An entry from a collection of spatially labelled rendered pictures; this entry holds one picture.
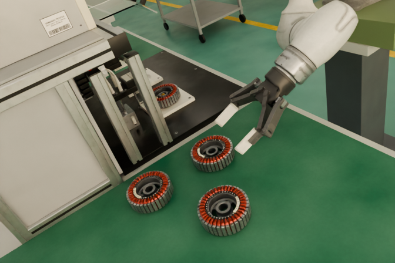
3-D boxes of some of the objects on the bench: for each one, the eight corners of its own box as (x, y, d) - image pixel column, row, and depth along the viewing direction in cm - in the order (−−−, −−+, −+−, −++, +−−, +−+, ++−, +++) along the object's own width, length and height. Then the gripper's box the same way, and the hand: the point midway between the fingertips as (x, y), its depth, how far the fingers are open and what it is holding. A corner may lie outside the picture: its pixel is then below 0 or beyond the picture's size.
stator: (196, 236, 69) (190, 225, 67) (206, 194, 78) (202, 183, 75) (248, 238, 65) (245, 227, 63) (254, 194, 74) (251, 183, 72)
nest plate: (174, 87, 122) (173, 84, 121) (195, 100, 110) (194, 97, 109) (139, 105, 117) (137, 103, 116) (157, 122, 105) (156, 118, 104)
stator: (224, 138, 93) (222, 128, 90) (241, 161, 83) (239, 151, 81) (188, 154, 91) (184, 144, 89) (201, 179, 82) (197, 169, 80)
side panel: (120, 176, 91) (64, 77, 74) (123, 182, 89) (67, 80, 72) (21, 236, 82) (-69, 140, 65) (22, 245, 80) (-71, 147, 63)
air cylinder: (131, 115, 112) (126, 103, 109) (140, 124, 107) (134, 110, 104) (119, 123, 111) (112, 110, 108) (126, 132, 105) (120, 118, 102)
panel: (69, 95, 140) (32, 29, 124) (123, 172, 89) (72, 77, 73) (67, 96, 140) (29, 30, 123) (119, 174, 89) (67, 79, 72)
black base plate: (165, 54, 156) (163, 49, 154) (253, 97, 106) (252, 91, 105) (72, 100, 141) (70, 96, 139) (124, 176, 91) (121, 170, 90)
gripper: (254, 50, 90) (201, 108, 94) (307, 86, 70) (238, 158, 73) (269, 66, 94) (218, 121, 98) (324, 104, 74) (258, 172, 77)
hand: (230, 134), depth 85 cm, fingers open, 13 cm apart
